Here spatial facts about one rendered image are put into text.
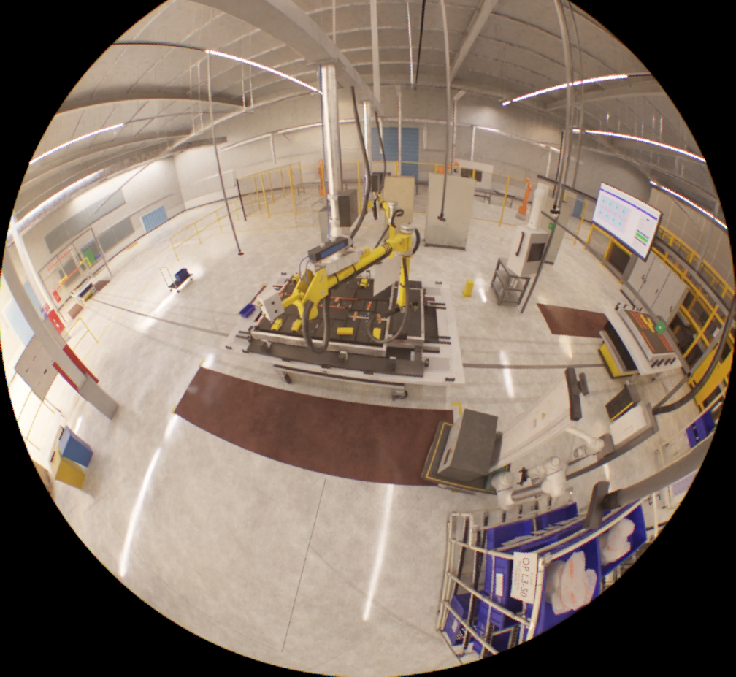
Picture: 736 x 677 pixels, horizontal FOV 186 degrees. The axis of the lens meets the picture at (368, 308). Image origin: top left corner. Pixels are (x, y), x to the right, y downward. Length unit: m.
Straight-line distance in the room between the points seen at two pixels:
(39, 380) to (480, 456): 9.04
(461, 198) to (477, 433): 5.53
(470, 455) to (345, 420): 1.58
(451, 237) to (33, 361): 12.16
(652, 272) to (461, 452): 8.72
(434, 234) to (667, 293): 8.10
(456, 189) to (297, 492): 6.74
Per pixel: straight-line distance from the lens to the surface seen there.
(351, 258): 1.19
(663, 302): 9.22
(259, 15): 0.99
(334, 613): 3.06
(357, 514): 2.70
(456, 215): 6.46
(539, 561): 1.35
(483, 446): 2.09
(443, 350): 2.48
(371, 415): 2.91
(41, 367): 8.25
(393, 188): 6.27
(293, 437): 2.96
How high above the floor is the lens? 2.69
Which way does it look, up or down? 40 degrees down
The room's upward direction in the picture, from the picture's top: 2 degrees counter-clockwise
